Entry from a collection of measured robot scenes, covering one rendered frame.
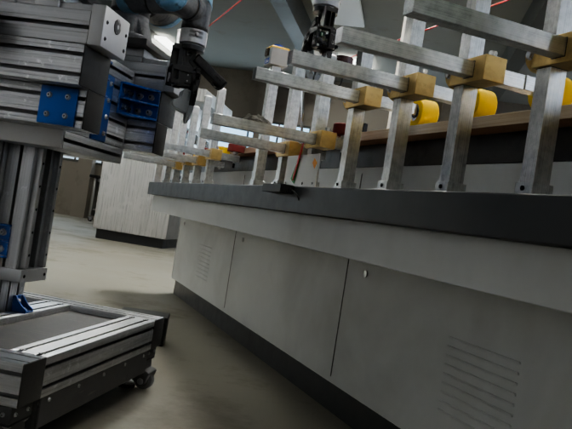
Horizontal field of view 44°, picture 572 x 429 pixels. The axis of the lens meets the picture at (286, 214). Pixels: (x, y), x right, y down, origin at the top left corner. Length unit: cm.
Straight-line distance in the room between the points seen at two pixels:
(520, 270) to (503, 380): 40
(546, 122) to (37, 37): 107
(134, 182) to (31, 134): 716
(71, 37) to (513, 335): 115
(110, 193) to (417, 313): 738
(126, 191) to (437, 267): 766
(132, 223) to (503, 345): 758
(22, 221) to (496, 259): 118
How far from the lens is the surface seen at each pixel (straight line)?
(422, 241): 154
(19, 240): 193
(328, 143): 207
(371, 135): 215
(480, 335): 168
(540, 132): 127
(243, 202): 261
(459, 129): 147
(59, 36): 166
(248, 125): 203
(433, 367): 182
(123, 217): 896
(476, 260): 138
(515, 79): 152
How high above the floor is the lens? 60
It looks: level
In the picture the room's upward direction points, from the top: 9 degrees clockwise
